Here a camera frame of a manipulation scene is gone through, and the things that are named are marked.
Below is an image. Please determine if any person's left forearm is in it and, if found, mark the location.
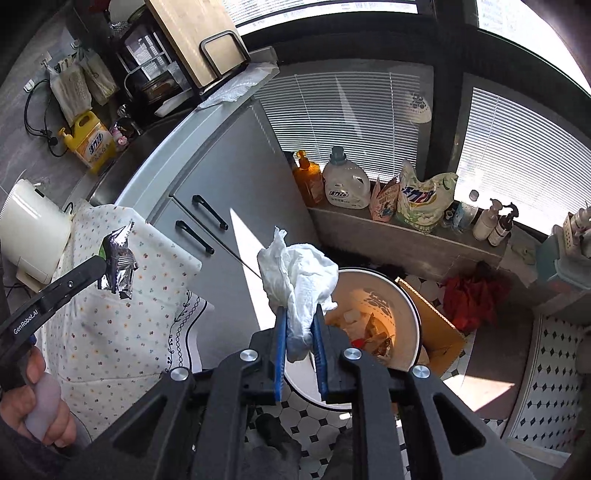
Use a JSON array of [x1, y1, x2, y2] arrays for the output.
[[0, 415, 70, 480]]

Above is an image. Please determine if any silver foil wrapper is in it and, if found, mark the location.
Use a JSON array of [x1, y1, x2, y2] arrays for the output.
[[98, 222, 139, 301]]

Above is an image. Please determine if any black cable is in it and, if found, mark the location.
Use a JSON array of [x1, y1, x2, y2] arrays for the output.
[[23, 78, 68, 158]]

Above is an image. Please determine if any pink refill pouch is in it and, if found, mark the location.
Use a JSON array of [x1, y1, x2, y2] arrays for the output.
[[369, 175, 400, 223]]

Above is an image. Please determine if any green storage basket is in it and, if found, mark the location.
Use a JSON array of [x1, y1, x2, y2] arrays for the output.
[[536, 208, 591, 291]]

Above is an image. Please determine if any printed snack wrapper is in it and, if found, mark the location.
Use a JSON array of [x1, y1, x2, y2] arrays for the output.
[[362, 314, 393, 356]]

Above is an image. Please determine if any yellow detergent jug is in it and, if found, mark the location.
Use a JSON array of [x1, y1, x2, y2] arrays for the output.
[[58, 111, 117, 174]]

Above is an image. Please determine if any person's left leg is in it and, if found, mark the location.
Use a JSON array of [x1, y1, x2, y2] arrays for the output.
[[252, 413, 301, 480]]

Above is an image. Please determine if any white electric kettle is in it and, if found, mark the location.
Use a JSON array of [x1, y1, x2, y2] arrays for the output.
[[0, 178, 75, 294]]

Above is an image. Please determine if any white round bin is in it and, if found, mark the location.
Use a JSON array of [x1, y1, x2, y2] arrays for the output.
[[281, 268, 422, 409]]

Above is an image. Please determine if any person's left hand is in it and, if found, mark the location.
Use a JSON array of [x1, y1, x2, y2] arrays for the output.
[[0, 345, 77, 448]]

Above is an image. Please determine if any grey cabinet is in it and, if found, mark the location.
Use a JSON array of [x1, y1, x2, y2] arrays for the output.
[[113, 99, 319, 370]]

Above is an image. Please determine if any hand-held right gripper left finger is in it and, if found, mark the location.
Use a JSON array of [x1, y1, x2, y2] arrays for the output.
[[60, 307, 289, 480]]

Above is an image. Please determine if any hanging plastic bag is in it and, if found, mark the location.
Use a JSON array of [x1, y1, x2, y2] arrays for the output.
[[78, 46, 118, 104], [46, 55, 93, 125]]

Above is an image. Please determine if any person's leg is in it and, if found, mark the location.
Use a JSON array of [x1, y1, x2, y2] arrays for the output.
[[323, 429, 356, 480], [252, 413, 301, 480]]

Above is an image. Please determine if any white window blind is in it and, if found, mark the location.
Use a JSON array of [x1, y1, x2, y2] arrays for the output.
[[252, 69, 423, 185], [455, 88, 591, 234]]

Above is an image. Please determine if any white tissue paper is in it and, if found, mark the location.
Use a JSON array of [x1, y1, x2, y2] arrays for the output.
[[257, 226, 340, 363]]

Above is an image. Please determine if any white dish cloth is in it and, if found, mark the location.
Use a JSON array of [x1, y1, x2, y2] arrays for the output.
[[198, 62, 280, 109]]

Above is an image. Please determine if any thin black rod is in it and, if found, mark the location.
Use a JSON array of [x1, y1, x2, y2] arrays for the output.
[[210, 237, 271, 280]]

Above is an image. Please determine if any green white detergent bag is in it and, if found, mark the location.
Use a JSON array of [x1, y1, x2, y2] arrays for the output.
[[396, 159, 459, 235]]

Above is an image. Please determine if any cardboard box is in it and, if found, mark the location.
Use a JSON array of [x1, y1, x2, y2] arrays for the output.
[[394, 275, 467, 377]]

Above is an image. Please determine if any white pump bottle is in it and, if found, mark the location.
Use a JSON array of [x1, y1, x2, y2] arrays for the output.
[[472, 198, 502, 241]]

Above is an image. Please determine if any black dish rack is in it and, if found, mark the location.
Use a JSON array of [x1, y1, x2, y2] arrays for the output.
[[111, 18, 199, 109]]

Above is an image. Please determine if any orange pump bottle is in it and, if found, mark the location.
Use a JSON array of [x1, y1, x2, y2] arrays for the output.
[[293, 150, 325, 207]]

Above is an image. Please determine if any wooden cutting board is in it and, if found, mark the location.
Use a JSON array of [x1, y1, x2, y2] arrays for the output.
[[145, 0, 252, 88]]

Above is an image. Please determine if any dark pump bottle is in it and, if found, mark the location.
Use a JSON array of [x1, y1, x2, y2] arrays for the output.
[[488, 203, 519, 247]]

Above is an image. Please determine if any metal faucet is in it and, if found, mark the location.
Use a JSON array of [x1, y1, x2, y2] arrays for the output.
[[116, 104, 141, 137]]

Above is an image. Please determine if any person's right leg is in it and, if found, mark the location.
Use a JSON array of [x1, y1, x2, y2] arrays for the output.
[[323, 429, 356, 480]]

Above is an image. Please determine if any floral tablecloth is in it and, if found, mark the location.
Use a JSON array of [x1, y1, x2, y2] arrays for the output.
[[37, 203, 215, 439]]

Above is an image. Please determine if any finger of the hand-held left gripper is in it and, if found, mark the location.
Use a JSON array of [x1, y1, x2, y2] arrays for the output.
[[44, 256, 107, 306]]

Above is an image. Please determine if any black cabinet handle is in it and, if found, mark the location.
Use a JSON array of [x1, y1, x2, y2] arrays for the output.
[[192, 195, 229, 232], [175, 220, 215, 256]]

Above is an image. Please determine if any red cloth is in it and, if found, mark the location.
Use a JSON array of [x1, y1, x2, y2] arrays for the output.
[[441, 274, 509, 333]]

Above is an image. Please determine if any small clear bottle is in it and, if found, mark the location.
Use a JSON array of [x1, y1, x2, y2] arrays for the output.
[[455, 189, 480, 229]]

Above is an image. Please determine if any white patterned hanging object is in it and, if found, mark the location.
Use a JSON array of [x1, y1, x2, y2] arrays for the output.
[[404, 90, 435, 124]]

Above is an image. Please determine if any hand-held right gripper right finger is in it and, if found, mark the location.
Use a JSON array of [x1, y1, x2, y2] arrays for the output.
[[311, 305, 536, 480]]

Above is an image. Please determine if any white detergent bottle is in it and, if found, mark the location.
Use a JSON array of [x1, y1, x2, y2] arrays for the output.
[[322, 146, 371, 210]]

